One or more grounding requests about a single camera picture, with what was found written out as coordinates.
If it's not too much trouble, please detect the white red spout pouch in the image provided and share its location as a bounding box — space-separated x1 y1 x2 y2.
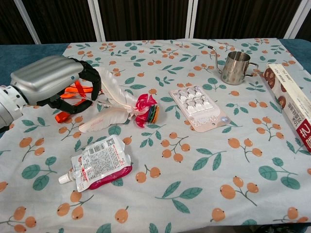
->
58 134 134 193

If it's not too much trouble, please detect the white orange feather shuttlecock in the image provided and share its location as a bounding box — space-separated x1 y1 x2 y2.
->
54 67 160 134

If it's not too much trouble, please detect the pink blister pack of hooks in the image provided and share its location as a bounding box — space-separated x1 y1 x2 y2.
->
169 84 231 133

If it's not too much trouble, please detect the stainless steel gooseneck pitcher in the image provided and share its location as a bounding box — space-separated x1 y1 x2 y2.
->
207 45 259 85

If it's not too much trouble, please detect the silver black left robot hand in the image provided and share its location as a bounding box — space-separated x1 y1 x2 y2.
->
10 55 102 115

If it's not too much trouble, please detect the white folding screen frame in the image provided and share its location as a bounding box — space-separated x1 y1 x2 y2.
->
14 0 311 45

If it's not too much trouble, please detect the long white cling film box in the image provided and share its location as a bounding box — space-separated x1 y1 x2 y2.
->
263 63 311 153

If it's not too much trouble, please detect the floral fruit print tablecloth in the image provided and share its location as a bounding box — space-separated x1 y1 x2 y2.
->
0 37 311 233

